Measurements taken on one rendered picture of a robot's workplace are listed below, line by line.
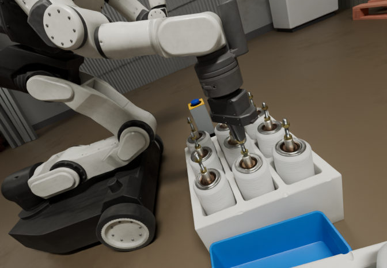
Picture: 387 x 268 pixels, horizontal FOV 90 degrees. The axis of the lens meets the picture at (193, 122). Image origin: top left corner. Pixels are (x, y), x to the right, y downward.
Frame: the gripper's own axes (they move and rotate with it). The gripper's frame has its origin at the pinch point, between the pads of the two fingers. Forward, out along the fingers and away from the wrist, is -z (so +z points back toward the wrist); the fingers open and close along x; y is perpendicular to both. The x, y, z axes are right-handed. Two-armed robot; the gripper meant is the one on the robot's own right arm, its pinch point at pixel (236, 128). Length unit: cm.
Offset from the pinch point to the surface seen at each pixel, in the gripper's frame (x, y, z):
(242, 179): 0.7, -4.6, -12.9
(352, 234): 20.2, 7.7, -36.6
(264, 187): 4.3, -1.6, -16.8
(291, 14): -98, 258, -14
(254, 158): 0.6, 2.2, -11.3
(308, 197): 12.5, 4.0, -22.4
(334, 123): 3, 58, -36
